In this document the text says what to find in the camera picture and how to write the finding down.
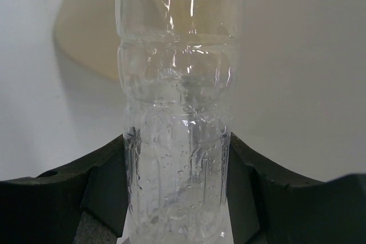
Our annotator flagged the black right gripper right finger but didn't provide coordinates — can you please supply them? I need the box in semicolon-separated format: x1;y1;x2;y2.
227;135;365;243

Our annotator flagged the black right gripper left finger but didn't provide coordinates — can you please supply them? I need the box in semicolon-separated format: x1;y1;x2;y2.
1;137;128;243

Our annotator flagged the clear bottle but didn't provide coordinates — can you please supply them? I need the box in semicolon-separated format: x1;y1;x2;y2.
115;0;244;243

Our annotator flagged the beige plastic bin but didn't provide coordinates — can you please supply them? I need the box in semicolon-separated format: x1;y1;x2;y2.
54;0;241;80

